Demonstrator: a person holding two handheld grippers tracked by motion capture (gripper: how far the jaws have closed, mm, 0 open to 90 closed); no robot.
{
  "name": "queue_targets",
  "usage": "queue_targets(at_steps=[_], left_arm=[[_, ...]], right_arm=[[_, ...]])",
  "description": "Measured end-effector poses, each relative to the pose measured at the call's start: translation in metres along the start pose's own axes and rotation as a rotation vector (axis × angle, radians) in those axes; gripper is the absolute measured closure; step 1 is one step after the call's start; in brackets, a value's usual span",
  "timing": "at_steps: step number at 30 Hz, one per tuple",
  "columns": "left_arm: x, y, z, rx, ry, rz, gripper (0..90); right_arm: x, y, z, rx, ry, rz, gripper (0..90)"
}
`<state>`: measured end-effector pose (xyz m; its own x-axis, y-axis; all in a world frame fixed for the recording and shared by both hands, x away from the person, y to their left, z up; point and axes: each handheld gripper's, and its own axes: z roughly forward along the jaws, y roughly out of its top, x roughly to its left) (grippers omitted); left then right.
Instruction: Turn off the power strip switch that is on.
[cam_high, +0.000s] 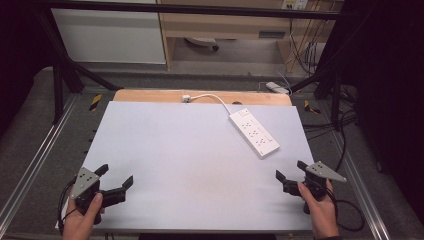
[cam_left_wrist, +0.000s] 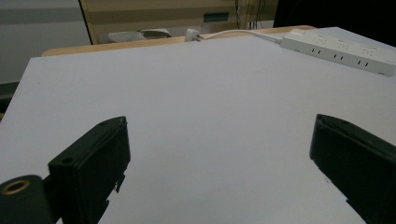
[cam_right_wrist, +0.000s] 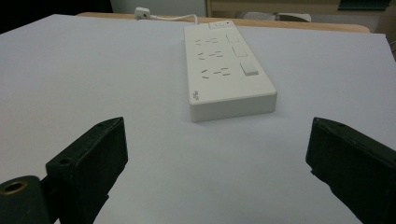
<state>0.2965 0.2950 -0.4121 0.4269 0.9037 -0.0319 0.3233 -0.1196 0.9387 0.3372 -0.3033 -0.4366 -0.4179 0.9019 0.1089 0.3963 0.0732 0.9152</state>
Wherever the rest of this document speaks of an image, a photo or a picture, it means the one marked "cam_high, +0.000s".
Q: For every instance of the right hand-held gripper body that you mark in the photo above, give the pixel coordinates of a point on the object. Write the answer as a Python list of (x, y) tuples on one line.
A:
[(318, 185)]

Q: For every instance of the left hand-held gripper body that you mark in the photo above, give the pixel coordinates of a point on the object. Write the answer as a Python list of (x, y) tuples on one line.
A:
[(84, 182)]

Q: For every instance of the person's right hand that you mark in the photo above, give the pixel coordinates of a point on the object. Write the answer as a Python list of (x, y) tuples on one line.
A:
[(321, 213)]

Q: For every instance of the person's left hand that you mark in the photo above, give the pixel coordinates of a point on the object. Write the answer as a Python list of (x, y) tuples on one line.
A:
[(80, 223)]

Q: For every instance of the yellow black tape marker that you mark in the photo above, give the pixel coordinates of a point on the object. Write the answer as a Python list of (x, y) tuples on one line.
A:
[(95, 102), (311, 107)]

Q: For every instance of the small white floor power strip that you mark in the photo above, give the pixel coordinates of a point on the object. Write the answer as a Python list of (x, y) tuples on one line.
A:
[(276, 87)]

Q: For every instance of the wooden board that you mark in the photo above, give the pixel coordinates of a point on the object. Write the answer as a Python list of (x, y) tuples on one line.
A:
[(150, 96)]

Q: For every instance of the white plug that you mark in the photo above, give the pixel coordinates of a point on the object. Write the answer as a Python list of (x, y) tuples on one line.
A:
[(185, 98)]

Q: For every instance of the white cabinet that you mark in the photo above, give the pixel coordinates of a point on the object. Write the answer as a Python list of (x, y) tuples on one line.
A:
[(110, 36)]

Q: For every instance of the white object under desk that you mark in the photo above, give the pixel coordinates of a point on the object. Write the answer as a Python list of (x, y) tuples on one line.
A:
[(203, 42)]

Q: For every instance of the wooden desk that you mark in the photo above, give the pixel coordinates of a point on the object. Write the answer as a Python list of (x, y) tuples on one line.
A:
[(230, 23)]

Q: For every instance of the aluminium rail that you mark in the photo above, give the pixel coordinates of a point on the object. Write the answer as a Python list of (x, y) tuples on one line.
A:
[(361, 188), (36, 156)]

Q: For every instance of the black metal frame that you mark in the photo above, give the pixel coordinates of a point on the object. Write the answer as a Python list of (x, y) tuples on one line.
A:
[(59, 86)]

